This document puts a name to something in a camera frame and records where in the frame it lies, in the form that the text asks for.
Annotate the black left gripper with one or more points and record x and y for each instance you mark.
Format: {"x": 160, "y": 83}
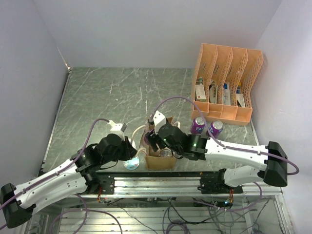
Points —
{"x": 131, "y": 150}

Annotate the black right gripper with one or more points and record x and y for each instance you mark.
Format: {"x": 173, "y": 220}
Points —
{"x": 152, "y": 138}

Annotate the canvas bag with rope handles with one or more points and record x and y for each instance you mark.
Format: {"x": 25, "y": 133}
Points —
{"x": 149, "y": 159}

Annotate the purple Fanta can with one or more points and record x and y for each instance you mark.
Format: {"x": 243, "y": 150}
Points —
{"x": 216, "y": 128}
{"x": 198, "y": 125}

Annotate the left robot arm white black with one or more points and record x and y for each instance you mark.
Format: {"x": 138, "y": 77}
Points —
{"x": 76, "y": 175}

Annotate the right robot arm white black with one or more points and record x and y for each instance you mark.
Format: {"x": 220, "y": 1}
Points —
{"x": 260, "y": 163}

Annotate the blue correction tape package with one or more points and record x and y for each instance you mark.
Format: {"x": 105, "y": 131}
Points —
{"x": 131, "y": 164}

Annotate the silver top soda can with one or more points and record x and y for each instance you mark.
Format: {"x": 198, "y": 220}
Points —
{"x": 165, "y": 153}

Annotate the white red box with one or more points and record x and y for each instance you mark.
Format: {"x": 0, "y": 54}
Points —
{"x": 200, "y": 92}

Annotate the white blue tube box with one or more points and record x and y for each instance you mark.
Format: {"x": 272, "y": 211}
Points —
{"x": 226, "y": 95}

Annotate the orange plastic file organizer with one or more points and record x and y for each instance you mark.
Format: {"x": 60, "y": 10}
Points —
{"x": 226, "y": 64}

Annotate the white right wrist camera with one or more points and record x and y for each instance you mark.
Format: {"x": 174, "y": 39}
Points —
{"x": 159, "y": 120}

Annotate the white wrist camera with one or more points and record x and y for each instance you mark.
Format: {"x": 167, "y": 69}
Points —
{"x": 118, "y": 129}
{"x": 159, "y": 120}

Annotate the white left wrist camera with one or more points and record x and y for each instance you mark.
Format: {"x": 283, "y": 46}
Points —
{"x": 118, "y": 129}

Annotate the aluminium frame rail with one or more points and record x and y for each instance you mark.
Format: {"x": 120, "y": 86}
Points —
{"x": 152, "y": 187}

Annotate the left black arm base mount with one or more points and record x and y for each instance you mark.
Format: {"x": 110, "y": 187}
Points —
{"x": 107, "y": 186}

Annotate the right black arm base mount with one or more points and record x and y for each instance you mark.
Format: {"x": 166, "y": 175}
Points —
{"x": 213, "y": 182}

